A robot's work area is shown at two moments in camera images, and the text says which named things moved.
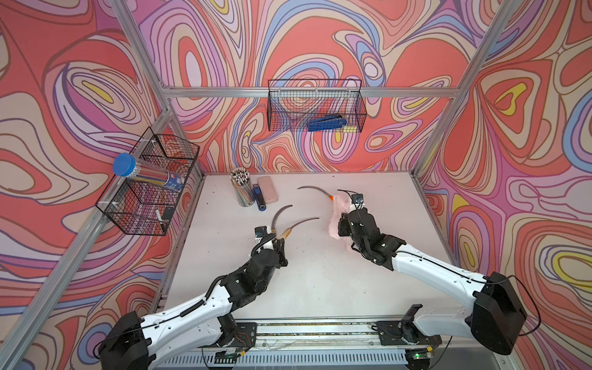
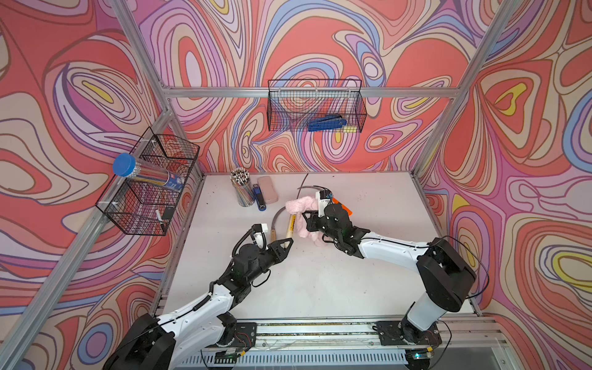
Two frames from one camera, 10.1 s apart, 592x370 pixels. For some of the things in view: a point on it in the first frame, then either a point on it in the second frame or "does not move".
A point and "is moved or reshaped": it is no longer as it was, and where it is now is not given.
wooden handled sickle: x=287 y=231 is moved or reshaped
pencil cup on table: x=240 y=179 does not move
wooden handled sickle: x=273 y=230 does not move
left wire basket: x=146 y=206 does not move
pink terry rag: x=341 y=204 is moved or reshaped
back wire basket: x=292 y=105 does not move
